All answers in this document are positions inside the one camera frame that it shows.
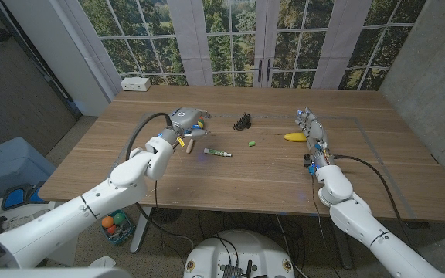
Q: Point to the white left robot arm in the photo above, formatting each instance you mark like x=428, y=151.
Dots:
x=91, y=208

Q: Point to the green toy ball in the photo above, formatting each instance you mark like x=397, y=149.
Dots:
x=119, y=218

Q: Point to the blue grey storage bin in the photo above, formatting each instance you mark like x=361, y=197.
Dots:
x=10, y=162

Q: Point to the white robot torso edge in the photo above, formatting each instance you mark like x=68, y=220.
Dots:
x=52, y=273

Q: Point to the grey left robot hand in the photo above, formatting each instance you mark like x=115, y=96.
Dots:
x=185, y=117

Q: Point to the white green chisel marker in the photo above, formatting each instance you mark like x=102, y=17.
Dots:
x=216, y=152

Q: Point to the colourful striped wooden maraca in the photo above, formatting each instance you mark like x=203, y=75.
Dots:
x=190, y=146

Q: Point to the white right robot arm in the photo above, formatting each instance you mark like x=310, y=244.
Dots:
x=357, y=224

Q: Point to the orange toy ball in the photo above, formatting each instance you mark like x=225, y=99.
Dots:
x=107, y=221

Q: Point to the printed window forest backdrop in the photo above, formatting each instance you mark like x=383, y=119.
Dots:
x=222, y=46

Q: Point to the teal toy basket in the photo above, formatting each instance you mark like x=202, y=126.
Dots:
x=124, y=233

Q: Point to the black round floor fan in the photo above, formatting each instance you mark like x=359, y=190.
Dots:
x=166, y=215

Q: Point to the black hair claw clip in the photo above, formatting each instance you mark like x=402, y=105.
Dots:
x=242, y=123

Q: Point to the white power strip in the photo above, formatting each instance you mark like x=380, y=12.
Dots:
x=135, y=83

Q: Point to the grey white sneaker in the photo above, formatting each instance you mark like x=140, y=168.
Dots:
x=25, y=222

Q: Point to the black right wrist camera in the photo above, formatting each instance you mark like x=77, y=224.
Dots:
x=308, y=160

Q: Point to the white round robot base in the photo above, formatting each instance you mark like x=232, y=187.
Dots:
x=242, y=251

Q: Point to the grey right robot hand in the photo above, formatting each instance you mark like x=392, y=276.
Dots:
x=317, y=133

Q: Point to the yellow toy banana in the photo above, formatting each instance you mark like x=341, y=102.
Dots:
x=295, y=136

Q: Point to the metal table leg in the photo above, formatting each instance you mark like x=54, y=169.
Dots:
x=342, y=243
x=140, y=231

